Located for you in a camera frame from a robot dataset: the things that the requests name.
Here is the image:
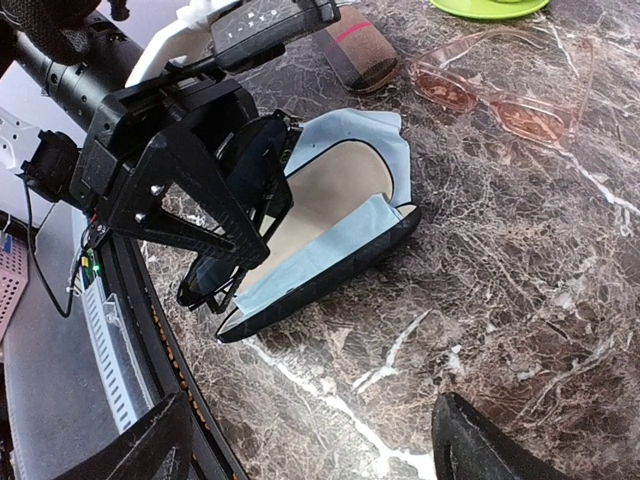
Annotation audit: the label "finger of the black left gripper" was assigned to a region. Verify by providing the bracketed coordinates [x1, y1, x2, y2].
[136, 132, 269, 268]
[104, 209, 235, 255]

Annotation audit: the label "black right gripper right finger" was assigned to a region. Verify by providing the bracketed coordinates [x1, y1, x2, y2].
[431, 392, 567, 480]

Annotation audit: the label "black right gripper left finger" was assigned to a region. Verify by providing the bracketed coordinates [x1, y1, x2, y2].
[59, 392, 193, 479]

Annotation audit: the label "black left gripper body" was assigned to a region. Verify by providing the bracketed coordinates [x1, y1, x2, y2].
[69, 77, 258, 235]

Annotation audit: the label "black sunglasses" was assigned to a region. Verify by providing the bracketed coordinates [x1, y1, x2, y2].
[176, 109, 302, 313]

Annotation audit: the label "black checkered glasses case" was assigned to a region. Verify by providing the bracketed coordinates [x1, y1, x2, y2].
[216, 138, 421, 343]

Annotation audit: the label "light blue cloth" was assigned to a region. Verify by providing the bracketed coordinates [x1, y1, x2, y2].
[235, 194, 402, 314]
[284, 108, 412, 207]

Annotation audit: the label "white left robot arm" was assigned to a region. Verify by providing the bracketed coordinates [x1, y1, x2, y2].
[1, 1, 269, 269]

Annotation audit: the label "pink translucent sunglasses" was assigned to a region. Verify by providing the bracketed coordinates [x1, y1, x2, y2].
[406, 27, 595, 151]

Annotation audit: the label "pink perforated basket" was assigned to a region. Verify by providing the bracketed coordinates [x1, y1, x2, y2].
[0, 233, 29, 338]

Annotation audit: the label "green plastic plate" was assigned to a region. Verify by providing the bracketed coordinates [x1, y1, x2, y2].
[430, 0, 550, 20]

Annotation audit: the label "black front table rail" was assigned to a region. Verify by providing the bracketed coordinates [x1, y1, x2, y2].
[99, 235, 248, 479]

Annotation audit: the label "white slotted cable duct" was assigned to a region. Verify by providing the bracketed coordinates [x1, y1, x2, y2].
[82, 280, 137, 434]

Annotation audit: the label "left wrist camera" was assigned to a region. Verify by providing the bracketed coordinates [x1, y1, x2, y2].
[124, 0, 342, 89]

